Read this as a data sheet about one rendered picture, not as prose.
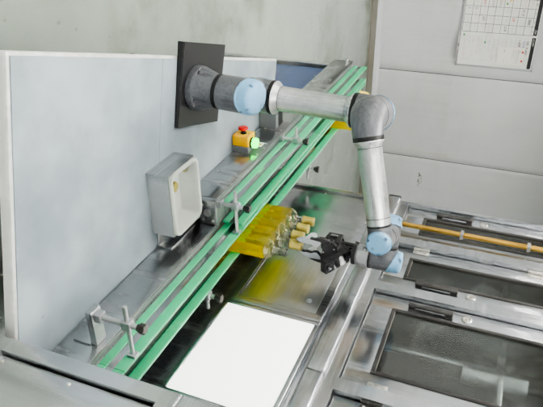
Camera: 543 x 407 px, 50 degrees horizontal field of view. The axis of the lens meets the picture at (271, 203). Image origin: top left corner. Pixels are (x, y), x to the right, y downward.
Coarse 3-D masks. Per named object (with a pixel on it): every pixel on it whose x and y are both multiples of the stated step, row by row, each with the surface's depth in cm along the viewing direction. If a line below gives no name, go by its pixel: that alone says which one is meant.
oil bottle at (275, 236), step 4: (248, 228) 209; (252, 228) 209; (256, 228) 209; (260, 228) 209; (244, 232) 207; (248, 232) 207; (252, 232) 206; (256, 232) 206; (260, 232) 206; (264, 232) 206; (268, 232) 206; (272, 232) 206; (276, 232) 206; (260, 236) 205; (264, 236) 204; (268, 236) 204; (272, 236) 204; (276, 236) 205; (280, 236) 207; (272, 240) 204; (276, 240) 204; (276, 244) 204
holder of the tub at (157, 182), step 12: (168, 156) 191; (180, 156) 191; (192, 156) 191; (156, 168) 183; (168, 168) 183; (156, 180) 180; (168, 180) 179; (156, 192) 182; (168, 192) 180; (156, 204) 185; (168, 204) 183; (156, 216) 187; (168, 216) 185; (156, 228) 190; (168, 228) 188; (168, 240) 196
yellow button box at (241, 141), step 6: (240, 132) 234; (246, 132) 235; (252, 132) 235; (234, 138) 233; (240, 138) 232; (246, 138) 231; (234, 144) 235; (240, 144) 234; (246, 144) 232; (234, 150) 236; (240, 150) 235; (246, 150) 234
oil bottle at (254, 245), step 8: (240, 240) 202; (248, 240) 202; (256, 240) 202; (264, 240) 202; (232, 248) 205; (240, 248) 203; (248, 248) 202; (256, 248) 200; (264, 248) 199; (272, 248) 200; (256, 256) 202; (264, 256) 201
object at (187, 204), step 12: (180, 168) 182; (192, 168) 193; (180, 180) 196; (192, 180) 195; (180, 192) 199; (192, 192) 197; (180, 204) 201; (192, 204) 200; (180, 216) 197; (192, 216) 198; (180, 228) 191
